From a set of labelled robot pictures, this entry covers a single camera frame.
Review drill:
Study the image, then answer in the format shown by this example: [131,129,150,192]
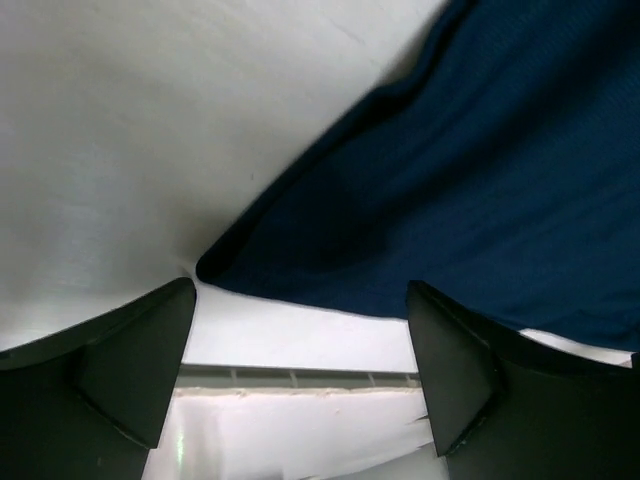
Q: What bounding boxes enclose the navy blue shorts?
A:
[196,1,639,351]

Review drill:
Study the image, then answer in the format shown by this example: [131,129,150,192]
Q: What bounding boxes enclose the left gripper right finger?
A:
[407,281,639,480]

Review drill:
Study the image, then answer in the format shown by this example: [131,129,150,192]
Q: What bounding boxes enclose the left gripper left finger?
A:
[1,277,196,480]

